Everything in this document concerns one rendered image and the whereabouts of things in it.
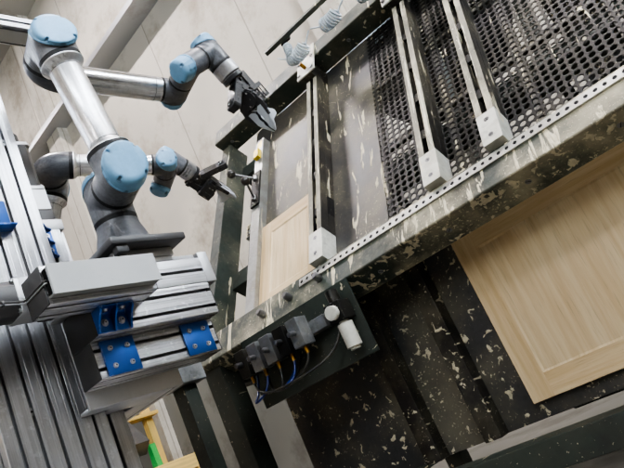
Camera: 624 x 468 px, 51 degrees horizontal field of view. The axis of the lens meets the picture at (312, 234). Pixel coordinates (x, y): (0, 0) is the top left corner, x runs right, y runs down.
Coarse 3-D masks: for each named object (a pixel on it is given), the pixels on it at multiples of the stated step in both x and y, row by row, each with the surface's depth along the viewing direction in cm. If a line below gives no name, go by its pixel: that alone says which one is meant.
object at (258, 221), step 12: (264, 144) 293; (264, 156) 288; (264, 168) 283; (264, 180) 279; (264, 192) 274; (264, 204) 270; (252, 216) 267; (264, 216) 266; (252, 228) 262; (252, 240) 258; (252, 252) 253; (252, 264) 249; (252, 276) 245; (252, 288) 240; (252, 300) 236
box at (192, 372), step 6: (186, 366) 222; (192, 366) 224; (198, 366) 225; (180, 372) 218; (186, 372) 220; (192, 372) 222; (198, 372) 224; (204, 372) 226; (186, 378) 219; (192, 378) 221; (198, 378) 223; (204, 378) 225; (186, 384) 221; (174, 390) 221
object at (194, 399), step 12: (192, 384) 223; (180, 396) 221; (192, 396) 221; (180, 408) 221; (192, 408) 219; (204, 408) 222; (192, 420) 218; (204, 420) 220; (192, 432) 218; (204, 432) 217; (192, 444) 218; (204, 444) 215; (216, 444) 218; (204, 456) 215; (216, 456) 216
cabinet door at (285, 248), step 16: (304, 208) 244; (272, 224) 256; (288, 224) 248; (304, 224) 240; (272, 240) 251; (288, 240) 242; (304, 240) 234; (272, 256) 245; (288, 256) 237; (304, 256) 229; (272, 272) 240; (288, 272) 232; (304, 272) 224; (272, 288) 235
